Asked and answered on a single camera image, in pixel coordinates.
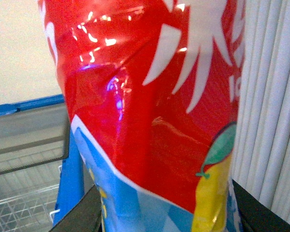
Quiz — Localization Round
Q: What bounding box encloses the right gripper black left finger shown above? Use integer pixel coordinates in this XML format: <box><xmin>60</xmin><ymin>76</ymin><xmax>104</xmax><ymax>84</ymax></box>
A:
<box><xmin>50</xmin><ymin>186</ymin><xmax>102</xmax><ymax>232</ymax></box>

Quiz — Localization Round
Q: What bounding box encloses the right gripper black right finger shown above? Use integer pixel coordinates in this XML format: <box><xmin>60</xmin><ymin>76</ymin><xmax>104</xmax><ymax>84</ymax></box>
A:
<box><xmin>228</xmin><ymin>181</ymin><xmax>290</xmax><ymax>232</ymax></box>

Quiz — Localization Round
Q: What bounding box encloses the red iced tea bottle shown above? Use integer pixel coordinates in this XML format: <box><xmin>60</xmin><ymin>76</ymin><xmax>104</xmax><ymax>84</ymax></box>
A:
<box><xmin>38</xmin><ymin>0</ymin><xmax>246</xmax><ymax>232</ymax></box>

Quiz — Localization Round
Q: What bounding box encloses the white pleated curtain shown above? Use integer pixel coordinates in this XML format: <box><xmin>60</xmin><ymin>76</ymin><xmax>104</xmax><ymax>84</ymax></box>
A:
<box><xmin>232</xmin><ymin>0</ymin><xmax>290</xmax><ymax>224</ymax></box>

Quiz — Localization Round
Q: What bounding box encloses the glass freezer sliding lid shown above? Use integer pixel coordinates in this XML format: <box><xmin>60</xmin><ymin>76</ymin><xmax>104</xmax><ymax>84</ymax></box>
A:
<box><xmin>0</xmin><ymin>103</ymin><xmax>69</xmax><ymax>174</ymax></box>

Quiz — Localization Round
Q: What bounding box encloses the white chest freezer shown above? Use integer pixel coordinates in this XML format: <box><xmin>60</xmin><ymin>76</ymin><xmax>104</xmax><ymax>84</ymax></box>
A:
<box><xmin>0</xmin><ymin>94</ymin><xmax>96</xmax><ymax>232</ymax></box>

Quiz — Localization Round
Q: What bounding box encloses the white wire freezer basket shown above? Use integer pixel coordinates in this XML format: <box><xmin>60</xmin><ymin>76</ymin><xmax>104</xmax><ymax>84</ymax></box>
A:
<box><xmin>0</xmin><ymin>161</ymin><xmax>61</xmax><ymax>232</ymax></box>

